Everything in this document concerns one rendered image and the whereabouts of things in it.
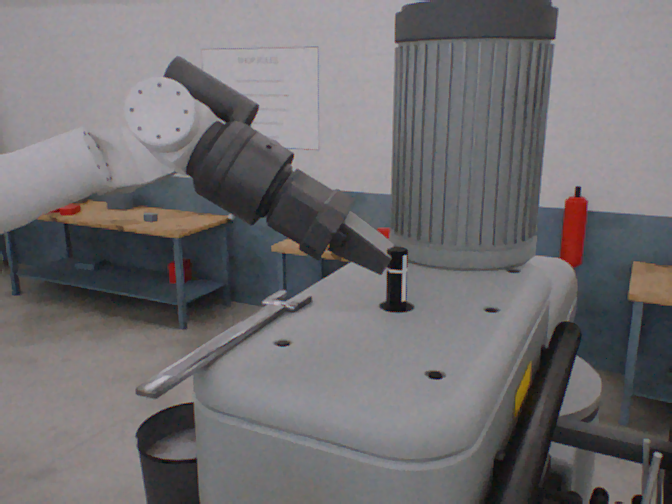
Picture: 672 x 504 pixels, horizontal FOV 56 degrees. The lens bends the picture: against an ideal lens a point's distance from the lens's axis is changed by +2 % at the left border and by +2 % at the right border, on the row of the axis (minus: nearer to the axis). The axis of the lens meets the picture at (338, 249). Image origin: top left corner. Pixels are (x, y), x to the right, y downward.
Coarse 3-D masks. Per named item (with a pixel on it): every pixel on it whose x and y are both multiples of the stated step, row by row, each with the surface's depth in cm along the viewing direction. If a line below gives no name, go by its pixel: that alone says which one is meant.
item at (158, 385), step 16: (272, 304) 65; (288, 304) 65; (304, 304) 67; (256, 320) 61; (224, 336) 57; (240, 336) 57; (208, 352) 54; (176, 368) 51; (192, 368) 51; (144, 384) 48; (160, 384) 48; (176, 384) 49
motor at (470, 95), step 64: (448, 0) 72; (512, 0) 72; (448, 64) 73; (512, 64) 73; (448, 128) 75; (512, 128) 75; (448, 192) 77; (512, 192) 77; (448, 256) 79; (512, 256) 80
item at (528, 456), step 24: (552, 336) 82; (576, 336) 82; (552, 360) 73; (552, 384) 68; (528, 408) 63; (552, 408) 64; (528, 432) 59; (552, 432) 61; (504, 456) 55; (528, 456) 55; (504, 480) 52; (528, 480) 52
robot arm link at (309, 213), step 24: (264, 144) 62; (240, 168) 61; (264, 168) 61; (288, 168) 63; (240, 192) 61; (264, 192) 61; (288, 192) 61; (312, 192) 62; (336, 192) 67; (240, 216) 63; (264, 216) 66; (288, 216) 61; (312, 216) 61; (336, 216) 60; (312, 240) 60
